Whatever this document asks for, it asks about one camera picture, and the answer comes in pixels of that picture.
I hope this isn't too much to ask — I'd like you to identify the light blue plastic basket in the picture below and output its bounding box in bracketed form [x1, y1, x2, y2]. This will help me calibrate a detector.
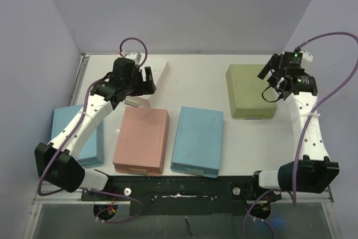
[51, 105, 105, 168]

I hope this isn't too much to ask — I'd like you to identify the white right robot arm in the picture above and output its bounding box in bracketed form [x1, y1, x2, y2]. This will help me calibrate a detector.
[249, 51, 340, 199]

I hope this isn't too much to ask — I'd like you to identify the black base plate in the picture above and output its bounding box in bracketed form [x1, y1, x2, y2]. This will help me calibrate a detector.
[81, 176, 282, 215]

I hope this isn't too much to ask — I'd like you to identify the aluminium table frame rail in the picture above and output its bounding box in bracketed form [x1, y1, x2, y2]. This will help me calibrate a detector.
[24, 191, 85, 238]

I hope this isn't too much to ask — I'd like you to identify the white plastic basket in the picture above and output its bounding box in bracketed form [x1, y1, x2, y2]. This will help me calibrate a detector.
[124, 55, 170, 108]

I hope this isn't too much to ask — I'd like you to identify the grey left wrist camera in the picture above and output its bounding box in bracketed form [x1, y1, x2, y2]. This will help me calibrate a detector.
[124, 52, 142, 64]

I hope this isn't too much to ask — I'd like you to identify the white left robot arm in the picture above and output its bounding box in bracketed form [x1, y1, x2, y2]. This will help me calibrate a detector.
[34, 57, 156, 200]

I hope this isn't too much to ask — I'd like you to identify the pink plastic basket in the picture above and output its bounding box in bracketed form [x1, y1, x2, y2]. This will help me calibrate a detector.
[112, 107, 170, 176]

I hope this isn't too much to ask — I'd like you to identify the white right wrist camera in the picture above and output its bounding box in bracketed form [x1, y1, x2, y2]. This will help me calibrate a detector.
[302, 51, 313, 63]

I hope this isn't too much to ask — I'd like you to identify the yellow-green plastic basket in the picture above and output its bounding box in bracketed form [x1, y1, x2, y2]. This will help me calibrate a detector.
[225, 64, 277, 119]

